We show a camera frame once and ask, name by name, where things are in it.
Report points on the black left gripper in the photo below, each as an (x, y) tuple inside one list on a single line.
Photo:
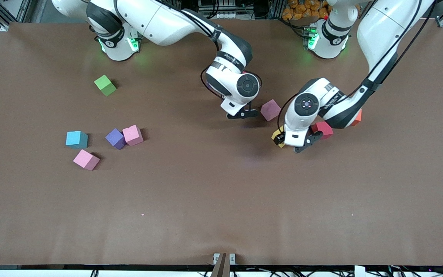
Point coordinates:
[(279, 138)]

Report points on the yellow foam cube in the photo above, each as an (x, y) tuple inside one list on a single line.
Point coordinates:
[(275, 135)]

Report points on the red foam cube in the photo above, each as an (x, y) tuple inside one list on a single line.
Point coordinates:
[(324, 129)]

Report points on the dented pink foam cube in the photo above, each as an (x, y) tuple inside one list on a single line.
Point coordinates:
[(132, 135)]

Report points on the purple foam cube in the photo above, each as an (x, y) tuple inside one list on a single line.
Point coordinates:
[(115, 138)]

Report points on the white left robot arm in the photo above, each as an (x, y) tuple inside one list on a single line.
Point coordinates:
[(306, 105)]

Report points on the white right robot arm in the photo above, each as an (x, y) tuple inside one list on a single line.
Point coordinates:
[(240, 86)]

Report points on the orange foam cube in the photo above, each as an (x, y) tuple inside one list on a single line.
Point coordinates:
[(358, 117)]

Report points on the orange fruit net bag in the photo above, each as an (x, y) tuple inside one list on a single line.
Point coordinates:
[(302, 9)]

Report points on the black electronics rack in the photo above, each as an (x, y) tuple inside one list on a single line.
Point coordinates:
[(237, 9)]

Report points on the small white box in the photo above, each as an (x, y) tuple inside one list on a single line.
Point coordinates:
[(360, 271)]

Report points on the green foam cube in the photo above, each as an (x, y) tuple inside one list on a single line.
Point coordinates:
[(104, 85)]

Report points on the light blue foam cube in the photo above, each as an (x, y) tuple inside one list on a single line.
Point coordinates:
[(76, 139)]

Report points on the small metal bracket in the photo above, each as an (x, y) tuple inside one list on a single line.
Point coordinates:
[(216, 257)]

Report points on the brown wooden post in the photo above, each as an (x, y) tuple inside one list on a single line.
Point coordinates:
[(221, 267)]

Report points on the black table edge rail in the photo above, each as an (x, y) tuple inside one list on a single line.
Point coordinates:
[(90, 266)]

